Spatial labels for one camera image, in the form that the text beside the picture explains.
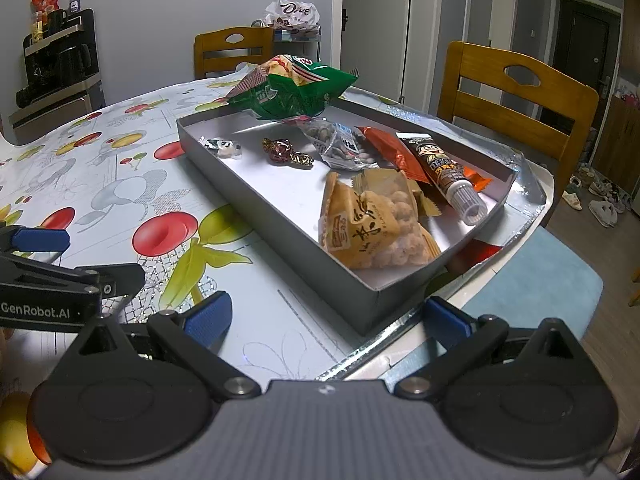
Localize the white candy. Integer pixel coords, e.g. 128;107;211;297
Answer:
199;136;244;159

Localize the black coffee machine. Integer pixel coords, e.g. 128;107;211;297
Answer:
15;7;103;108

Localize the white door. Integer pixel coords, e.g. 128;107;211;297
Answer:
342;0;416;106

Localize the wooden chair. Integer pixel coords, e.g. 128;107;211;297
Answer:
194;26;275;80
437;41;600;231

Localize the blue seat cushion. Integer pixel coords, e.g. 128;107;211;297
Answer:
460;230;603;341

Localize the group of shoes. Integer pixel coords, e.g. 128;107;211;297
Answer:
562;160;633;229

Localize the small tan snack packet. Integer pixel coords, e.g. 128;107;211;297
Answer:
350;167;443;218

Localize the grey cabinet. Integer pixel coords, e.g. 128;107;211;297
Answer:
7;77;108;143

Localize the long orange snack packet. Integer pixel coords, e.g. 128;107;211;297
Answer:
356;126;493;193

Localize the white plastic bag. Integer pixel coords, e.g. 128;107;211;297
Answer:
263;0;321;31

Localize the green chip bag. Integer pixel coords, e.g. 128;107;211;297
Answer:
222;54;360;122

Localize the brown foil chocolate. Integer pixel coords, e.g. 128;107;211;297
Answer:
261;136;316;169

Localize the brown candy tube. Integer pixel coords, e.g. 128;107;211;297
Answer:
395;131;488;226

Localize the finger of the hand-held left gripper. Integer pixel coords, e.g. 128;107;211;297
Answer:
0;226;70;256
0;255;146;313

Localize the tan peanut packet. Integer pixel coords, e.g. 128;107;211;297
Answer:
318;172;442;270

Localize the clear nut packet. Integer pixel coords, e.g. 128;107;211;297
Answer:
285;116;381;170

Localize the dark door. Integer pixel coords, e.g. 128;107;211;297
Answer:
552;0;623;106

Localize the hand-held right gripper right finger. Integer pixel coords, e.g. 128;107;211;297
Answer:
393;296;598;401

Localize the grey cardboard box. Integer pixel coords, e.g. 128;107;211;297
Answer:
176;100;519;336

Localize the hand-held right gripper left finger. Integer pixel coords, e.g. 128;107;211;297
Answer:
50;291;261;402

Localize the metal storage cart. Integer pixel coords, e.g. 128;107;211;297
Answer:
252;19;323;61

